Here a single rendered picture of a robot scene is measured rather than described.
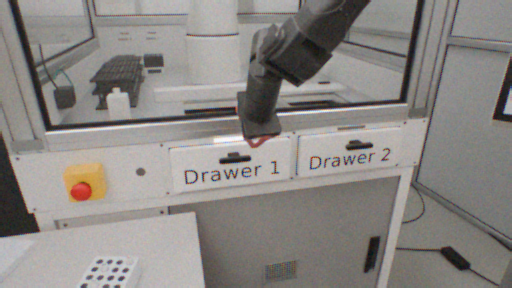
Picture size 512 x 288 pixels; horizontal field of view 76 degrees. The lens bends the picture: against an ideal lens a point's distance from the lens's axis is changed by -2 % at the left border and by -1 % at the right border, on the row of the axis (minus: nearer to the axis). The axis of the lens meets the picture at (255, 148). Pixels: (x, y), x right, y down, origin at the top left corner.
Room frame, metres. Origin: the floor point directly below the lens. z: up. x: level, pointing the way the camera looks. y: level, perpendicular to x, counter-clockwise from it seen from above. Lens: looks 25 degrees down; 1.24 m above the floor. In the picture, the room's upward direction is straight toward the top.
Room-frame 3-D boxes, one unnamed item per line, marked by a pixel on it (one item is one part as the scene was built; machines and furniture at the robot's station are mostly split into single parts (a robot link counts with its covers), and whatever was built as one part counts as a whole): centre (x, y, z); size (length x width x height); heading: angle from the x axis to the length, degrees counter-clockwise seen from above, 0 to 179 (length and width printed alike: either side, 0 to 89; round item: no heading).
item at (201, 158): (0.71, 0.06, 0.87); 0.29 x 0.02 x 0.11; 104
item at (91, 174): (0.62, 0.37, 0.88); 0.07 x 0.05 x 0.07; 104
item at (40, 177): (1.19, 0.13, 0.87); 1.02 x 0.95 x 0.14; 104
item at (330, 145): (0.79, -0.25, 0.87); 0.29 x 0.02 x 0.11; 104
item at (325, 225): (1.19, 0.12, 0.40); 1.03 x 0.95 x 0.80; 104
